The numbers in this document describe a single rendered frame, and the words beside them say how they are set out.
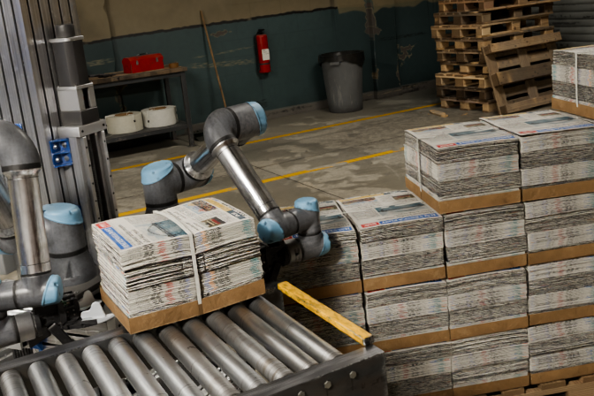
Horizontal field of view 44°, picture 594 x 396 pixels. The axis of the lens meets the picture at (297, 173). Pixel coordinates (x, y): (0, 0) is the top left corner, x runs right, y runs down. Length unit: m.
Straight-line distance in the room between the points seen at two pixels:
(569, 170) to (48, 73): 1.74
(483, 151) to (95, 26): 6.75
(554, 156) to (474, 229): 0.36
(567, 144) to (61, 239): 1.65
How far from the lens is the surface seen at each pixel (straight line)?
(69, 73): 2.44
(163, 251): 1.87
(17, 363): 1.95
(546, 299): 2.74
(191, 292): 1.94
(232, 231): 1.94
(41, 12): 2.48
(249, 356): 1.77
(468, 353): 2.71
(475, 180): 2.49
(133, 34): 8.96
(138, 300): 1.90
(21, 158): 1.95
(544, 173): 2.59
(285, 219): 2.20
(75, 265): 2.30
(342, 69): 9.41
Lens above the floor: 1.60
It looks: 14 degrees down
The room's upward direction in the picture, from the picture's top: 6 degrees counter-clockwise
